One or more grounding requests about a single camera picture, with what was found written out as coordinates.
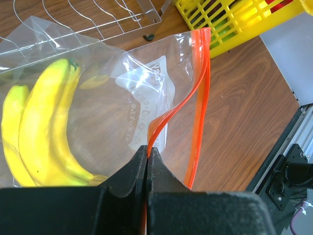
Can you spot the metal dish rack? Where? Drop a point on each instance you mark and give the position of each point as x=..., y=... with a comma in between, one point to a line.
x=27, y=25

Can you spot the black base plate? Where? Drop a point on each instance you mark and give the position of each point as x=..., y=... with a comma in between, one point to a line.
x=281, y=200

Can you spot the yellow plastic basket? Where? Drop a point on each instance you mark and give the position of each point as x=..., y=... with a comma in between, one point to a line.
x=233, y=22

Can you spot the yellow banana bunch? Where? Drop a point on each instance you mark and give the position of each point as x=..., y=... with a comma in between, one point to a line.
x=34, y=130

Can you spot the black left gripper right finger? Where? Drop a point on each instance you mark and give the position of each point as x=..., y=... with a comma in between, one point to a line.
x=173, y=209

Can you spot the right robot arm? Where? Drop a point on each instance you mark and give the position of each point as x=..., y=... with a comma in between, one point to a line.
x=298, y=172

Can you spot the clear orange zip bag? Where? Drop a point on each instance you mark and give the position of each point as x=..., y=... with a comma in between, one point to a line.
x=154, y=95

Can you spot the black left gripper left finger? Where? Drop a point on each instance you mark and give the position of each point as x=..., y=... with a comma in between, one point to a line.
x=115, y=207

